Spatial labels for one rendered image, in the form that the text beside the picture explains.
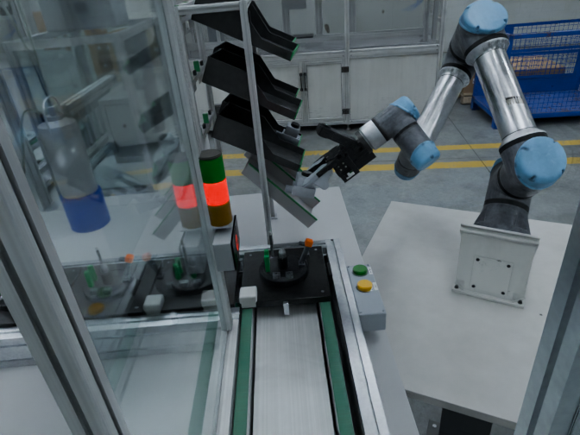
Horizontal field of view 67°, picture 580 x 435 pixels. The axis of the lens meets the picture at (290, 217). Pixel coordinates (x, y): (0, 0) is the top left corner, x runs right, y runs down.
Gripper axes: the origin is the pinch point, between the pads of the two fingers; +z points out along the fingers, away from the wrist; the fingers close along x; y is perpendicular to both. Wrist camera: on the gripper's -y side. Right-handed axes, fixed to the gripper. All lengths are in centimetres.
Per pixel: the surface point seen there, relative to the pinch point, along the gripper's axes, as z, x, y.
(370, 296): 2.7, -23.3, 29.2
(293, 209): 10.6, 9.4, 9.0
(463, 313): -13, -21, 52
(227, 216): 11.9, -33.6, -15.0
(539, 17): -418, 785, 293
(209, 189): 10.3, -34.8, -22.0
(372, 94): -58, 389, 100
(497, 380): -11, -44, 53
